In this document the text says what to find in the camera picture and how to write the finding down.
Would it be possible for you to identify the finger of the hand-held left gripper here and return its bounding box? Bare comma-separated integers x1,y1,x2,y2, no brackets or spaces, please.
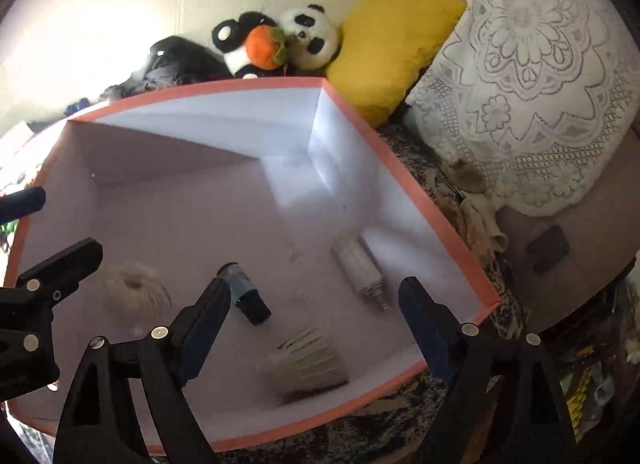
17,238,104,303
0,187,47,225

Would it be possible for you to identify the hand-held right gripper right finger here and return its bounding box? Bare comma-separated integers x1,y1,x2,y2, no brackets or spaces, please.
397,276,581,464

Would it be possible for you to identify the beige crumpled cloth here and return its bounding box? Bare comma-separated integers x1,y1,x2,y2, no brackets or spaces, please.
446,156,510,265

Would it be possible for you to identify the dark blue small bottle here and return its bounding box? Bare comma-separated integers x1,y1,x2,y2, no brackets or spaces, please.
217,261,273,325

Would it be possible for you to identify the blue cloth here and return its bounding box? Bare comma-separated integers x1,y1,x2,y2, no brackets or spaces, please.
65,98,98,117

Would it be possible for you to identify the white fluffy ball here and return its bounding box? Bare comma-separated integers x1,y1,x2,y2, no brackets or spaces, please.
102,261,171,315

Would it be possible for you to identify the white box with orange rim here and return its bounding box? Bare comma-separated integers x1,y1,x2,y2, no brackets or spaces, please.
2,76,501,455

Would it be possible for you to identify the black phone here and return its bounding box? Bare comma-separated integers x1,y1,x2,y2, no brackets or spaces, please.
525,225,572,277

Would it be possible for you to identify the white ribbed lamp bulb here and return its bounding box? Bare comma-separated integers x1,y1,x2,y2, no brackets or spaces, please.
267,325,350,397

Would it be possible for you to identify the orange persimmon plush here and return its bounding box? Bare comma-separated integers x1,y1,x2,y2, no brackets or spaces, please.
246,24,291,71

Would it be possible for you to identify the white lace pillow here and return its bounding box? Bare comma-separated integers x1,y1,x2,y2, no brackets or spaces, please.
405,0,640,217

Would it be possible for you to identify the yellow pillow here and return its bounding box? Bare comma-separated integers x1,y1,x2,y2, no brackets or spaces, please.
325,0,468,129

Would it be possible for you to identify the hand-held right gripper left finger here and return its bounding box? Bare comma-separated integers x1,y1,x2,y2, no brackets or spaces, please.
52,276,233,464

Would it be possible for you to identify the panda plush toy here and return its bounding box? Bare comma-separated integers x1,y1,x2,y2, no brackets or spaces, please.
211,12,278,79
277,4,343,70

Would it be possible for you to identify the black jacket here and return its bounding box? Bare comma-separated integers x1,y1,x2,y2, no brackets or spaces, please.
102,36,235,100

